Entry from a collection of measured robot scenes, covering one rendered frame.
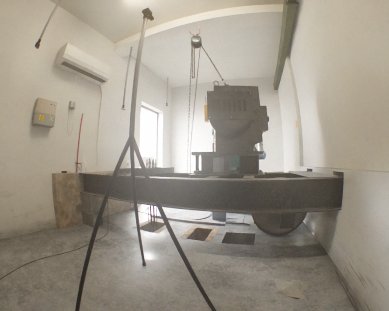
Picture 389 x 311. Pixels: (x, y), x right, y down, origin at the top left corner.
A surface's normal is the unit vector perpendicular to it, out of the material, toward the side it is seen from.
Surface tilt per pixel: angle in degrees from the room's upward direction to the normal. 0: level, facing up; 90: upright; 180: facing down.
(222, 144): 90
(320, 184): 90
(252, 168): 90
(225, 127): 90
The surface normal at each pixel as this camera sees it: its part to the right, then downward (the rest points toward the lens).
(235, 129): -0.09, -0.04
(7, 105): 0.94, -0.02
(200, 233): -0.33, -0.04
